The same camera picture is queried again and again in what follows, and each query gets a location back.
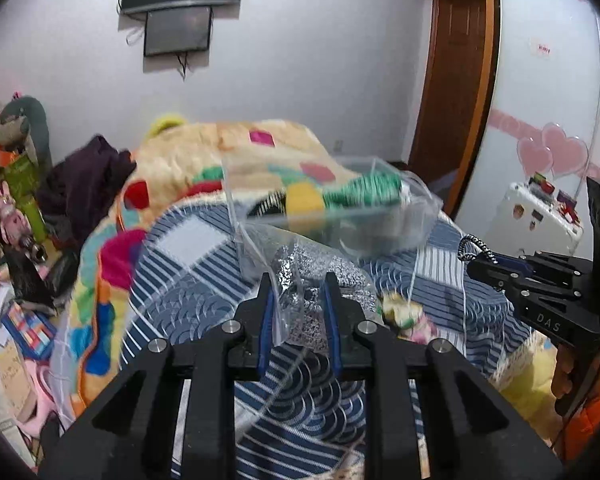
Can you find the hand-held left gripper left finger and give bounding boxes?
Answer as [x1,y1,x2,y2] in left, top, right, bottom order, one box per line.
[40,272,277,480]

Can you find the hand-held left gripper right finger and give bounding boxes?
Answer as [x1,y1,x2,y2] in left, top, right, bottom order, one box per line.
[322,272,566,480]

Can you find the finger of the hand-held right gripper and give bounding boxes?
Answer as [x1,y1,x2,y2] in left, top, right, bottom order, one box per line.
[492,251,595,288]
[466,260,583,306]

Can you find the black hair tie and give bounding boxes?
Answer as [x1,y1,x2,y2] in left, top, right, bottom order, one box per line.
[457,234,498,265]

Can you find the silver patterned cloth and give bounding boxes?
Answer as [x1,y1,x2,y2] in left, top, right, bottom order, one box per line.
[275,242,378,353]

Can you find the clear plastic bag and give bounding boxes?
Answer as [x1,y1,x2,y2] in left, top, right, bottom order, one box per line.
[222,157,443,353]

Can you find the clear plastic storage box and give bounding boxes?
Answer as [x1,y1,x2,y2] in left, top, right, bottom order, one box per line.
[222,156,443,257]

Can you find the person's right forearm orange sleeve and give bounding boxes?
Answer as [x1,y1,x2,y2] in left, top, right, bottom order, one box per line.
[562,347,600,463]

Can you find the person's right hand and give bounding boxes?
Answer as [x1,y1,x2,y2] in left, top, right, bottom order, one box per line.
[551,347,581,413]

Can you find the white suitcase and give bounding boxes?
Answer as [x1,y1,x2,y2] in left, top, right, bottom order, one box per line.
[482,181,586,261]

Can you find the small floral cloth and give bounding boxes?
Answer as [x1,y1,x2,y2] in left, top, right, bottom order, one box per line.
[377,291,437,345]

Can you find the yellow plush cushion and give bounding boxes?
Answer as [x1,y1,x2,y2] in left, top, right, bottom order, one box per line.
[490,332,566,448]

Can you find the blue striped patchwork quilt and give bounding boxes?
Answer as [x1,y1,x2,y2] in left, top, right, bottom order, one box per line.
[120,200,536,480]

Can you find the green striped sock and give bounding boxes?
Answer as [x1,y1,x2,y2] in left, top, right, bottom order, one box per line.
[325,172,412,208]

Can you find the colourful plush blanket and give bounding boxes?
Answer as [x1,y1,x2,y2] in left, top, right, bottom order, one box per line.
[67,119,366,408]

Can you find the white sheer mosquito net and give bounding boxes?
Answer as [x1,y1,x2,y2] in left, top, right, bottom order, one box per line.
[47,232,476,431]

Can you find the brown wooden door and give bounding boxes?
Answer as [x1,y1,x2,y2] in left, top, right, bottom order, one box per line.
[380,0,501,216]

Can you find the dark purple garment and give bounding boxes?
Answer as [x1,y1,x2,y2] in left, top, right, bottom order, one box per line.
[37,134,138,248]

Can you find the black bag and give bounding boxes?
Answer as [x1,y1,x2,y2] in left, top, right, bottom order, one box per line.
[2,247,81,316]

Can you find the pink plastic item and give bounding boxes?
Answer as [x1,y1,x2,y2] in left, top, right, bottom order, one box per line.
[17,362,63,436]

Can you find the pile of papers and books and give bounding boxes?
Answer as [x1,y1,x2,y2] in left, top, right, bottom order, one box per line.
[0,265,61,466]

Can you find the pink bunny doll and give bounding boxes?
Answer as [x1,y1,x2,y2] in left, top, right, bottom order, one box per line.
[0,182,36,256]

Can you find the green cardboard box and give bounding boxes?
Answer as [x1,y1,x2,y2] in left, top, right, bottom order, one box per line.
[0,152,51,246]

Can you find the grey-green plush toy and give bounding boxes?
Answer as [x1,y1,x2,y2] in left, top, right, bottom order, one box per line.
[0,95,53,171]

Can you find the pink heart wall stickers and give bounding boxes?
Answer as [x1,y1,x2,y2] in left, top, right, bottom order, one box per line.
[489,109,600,186]

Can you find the small wall-mounted monitor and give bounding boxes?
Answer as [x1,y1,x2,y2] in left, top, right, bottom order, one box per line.
[143,6,214,58]

